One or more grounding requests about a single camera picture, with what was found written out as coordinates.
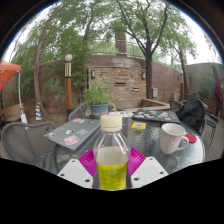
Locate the clear bottle with yellow label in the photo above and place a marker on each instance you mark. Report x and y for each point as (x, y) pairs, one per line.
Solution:
(111, 160)

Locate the green plant in blue pot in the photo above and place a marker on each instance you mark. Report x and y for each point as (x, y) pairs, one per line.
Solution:
(98, 110)

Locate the black metal patio chair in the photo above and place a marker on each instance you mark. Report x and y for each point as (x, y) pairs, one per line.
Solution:
(213, 121)

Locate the yellow card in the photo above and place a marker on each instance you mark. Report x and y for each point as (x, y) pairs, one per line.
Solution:
(138, 126)

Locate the closed maroon patio umbrella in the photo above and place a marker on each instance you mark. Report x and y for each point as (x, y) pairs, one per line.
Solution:
(217, 86)

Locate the grey laptop with stickers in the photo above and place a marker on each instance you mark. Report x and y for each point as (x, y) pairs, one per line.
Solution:
(71, 133)

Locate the wooden lamp post, globe light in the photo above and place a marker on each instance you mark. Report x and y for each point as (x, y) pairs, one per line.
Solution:
(181, 86)
(68, 90)

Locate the white sticker sheet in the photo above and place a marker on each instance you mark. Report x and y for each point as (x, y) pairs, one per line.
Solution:
(126, 114)

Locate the orange canopy tent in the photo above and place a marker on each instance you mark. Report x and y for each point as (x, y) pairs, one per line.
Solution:
(8, 71)

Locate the leaning thin-trunked tree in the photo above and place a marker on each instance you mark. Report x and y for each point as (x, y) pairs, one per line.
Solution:
(36, 76)

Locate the blue yellow striped cone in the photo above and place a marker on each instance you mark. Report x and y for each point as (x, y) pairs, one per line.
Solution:
(38, 112)

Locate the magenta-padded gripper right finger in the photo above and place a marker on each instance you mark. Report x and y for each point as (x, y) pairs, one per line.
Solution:
(148, 170)

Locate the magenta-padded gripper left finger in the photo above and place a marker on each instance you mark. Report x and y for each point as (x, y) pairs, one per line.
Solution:
(75, 171)

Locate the grey wicker chair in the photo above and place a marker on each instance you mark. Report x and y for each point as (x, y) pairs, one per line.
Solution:
(77, 113)
(23, 140)
(173, 105)

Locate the black jacket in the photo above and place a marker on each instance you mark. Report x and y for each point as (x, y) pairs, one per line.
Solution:
(192, 111)

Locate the large dark-trunked tree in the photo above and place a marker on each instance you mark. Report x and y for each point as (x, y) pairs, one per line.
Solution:
(149, 78)

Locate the black laptop with stickers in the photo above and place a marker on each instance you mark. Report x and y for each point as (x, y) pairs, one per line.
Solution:
(155, 116)

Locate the white ceramic mug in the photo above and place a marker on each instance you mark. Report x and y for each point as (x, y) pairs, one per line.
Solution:
(170, 138)

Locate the grey wall utility box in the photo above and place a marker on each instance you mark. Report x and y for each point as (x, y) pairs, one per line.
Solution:
(155, 92)

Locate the black wall lamp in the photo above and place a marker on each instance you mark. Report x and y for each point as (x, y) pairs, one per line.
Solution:
(143, 75)
(93, 74)

